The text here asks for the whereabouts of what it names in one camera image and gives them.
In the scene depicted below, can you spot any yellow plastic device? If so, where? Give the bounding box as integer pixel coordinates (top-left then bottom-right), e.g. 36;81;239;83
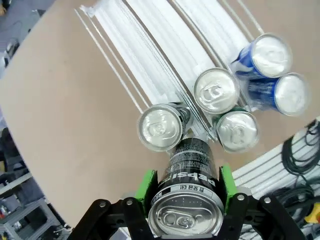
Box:
304;206;320;226

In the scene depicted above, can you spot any green Chilsung cider can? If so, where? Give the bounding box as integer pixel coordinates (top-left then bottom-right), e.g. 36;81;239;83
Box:
193;67;241;115
212;106;259;153

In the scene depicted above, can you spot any black Pepsi zero can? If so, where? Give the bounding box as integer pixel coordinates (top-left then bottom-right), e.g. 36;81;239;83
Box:
138;103;192;153
147;137;225;238

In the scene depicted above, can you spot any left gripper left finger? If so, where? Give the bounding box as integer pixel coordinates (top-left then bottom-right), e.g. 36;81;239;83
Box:
71;169;160;240

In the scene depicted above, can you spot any aluminium profile base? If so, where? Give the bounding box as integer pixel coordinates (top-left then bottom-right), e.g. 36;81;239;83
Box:
231;129;320;201

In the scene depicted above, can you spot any black coiled cable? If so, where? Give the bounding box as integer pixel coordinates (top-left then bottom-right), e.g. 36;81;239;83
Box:
281;119;320;218

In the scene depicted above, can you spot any blue Pocari Sweat can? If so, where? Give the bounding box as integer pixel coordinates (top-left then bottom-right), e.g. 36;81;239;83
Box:
229;33;293;78
246;72;311;117

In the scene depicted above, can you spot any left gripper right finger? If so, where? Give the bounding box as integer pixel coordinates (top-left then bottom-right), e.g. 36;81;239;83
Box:
218;163;307;240

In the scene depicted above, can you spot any white can dispenser rack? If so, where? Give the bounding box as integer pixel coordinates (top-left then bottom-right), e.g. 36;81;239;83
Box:
73;0;266;141

